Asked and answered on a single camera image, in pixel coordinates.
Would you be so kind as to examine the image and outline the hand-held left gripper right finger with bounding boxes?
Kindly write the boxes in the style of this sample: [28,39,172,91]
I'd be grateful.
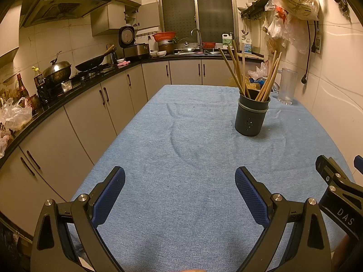
[235,167,332,272]

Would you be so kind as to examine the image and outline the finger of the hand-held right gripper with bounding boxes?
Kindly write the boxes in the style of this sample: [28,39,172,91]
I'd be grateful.
[315,155,355,196]
[353,155,363,175]

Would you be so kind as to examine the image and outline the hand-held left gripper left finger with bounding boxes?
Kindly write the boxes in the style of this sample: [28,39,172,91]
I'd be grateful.
[30,166,126,272]

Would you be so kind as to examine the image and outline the dark grey perforated utensil holder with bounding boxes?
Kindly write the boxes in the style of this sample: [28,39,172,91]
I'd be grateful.
[234,89,271,136]

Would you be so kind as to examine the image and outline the bunch of wooden chopsticks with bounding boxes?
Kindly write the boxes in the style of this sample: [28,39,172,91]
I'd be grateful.
[218,38,282,102]

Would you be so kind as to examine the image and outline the person's right forearm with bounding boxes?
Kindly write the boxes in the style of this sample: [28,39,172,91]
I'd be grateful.
[332,234,356,262]

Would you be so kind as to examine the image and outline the blue tablecloth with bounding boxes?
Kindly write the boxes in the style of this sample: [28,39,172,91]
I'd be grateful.
[66,84,356,272]

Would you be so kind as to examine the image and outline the beige lower cabinets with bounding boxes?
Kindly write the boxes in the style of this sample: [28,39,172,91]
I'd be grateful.
[0,58,241,241]

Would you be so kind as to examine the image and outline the frosted glass mug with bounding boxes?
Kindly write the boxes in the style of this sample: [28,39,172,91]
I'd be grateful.
[277,68,299,105]

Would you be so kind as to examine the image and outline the yellow plastic bag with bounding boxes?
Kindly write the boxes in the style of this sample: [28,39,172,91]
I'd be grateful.
[245,79,263,90]

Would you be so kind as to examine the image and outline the crumpled clear plastic bags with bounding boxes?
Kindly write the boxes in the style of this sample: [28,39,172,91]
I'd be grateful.
[0,97,33,132]

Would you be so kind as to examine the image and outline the white plastic bag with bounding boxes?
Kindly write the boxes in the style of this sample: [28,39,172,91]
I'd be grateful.
[248,62,268,80]

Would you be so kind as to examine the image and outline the gas stove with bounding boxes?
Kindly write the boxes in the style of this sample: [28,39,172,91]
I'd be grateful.
[61,64,117,91]

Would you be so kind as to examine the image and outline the dark bottle yellow cap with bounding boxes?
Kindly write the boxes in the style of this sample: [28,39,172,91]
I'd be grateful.
[32,66,46,104]

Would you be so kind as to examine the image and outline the steel wok with lid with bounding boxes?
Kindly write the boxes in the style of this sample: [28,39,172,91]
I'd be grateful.
[42,51,73,84]

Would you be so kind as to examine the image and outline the black frying pan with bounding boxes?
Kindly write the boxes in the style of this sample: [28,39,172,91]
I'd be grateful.
[75,45,115,72]

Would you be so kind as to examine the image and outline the dark sauce bottle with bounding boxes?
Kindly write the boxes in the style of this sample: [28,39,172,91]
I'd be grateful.
[15,73,30,100]

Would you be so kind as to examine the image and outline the rice cooker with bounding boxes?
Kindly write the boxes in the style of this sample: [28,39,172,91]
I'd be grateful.
[118,25,150,60]

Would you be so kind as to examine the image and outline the white bottle blue label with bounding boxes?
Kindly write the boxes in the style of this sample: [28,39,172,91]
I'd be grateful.
[241,36,252,54]

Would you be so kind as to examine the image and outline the clear hanging plastic bags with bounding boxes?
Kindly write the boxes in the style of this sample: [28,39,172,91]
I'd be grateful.
[261,1,311,54]

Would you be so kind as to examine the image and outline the black kitchen countertop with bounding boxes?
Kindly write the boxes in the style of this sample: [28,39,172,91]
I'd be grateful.
[0,49,264,170]

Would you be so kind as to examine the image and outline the steel pot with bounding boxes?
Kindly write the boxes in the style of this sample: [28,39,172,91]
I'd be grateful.
[157,40,175,55]

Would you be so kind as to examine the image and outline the white bottle green label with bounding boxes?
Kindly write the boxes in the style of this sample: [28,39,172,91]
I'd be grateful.
[222,32,234,49]

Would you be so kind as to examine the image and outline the glass pot lid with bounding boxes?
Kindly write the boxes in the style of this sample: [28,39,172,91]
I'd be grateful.
[177,37,199,52]

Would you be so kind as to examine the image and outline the red basin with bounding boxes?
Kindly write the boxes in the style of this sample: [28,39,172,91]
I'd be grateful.
[152,32,176,42]

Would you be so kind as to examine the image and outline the metal sink faucet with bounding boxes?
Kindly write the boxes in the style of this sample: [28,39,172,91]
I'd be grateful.
[191,28,202,52]

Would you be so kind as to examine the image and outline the kitchen window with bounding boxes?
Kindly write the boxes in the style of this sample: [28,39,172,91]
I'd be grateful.
[157,0,238,53]

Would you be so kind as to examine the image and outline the range hood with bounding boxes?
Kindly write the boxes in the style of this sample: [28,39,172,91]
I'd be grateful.
[19,0,112,28]

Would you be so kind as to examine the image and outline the black power cable with plug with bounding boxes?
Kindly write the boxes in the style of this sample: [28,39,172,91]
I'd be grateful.
[302,20,318,85]

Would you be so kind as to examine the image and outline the wall socket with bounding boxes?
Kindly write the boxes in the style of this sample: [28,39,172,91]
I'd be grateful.
[310,30,323,54]

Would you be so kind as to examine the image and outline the black wall rack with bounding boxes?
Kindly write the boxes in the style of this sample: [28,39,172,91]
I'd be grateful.
[240,0,274,20]

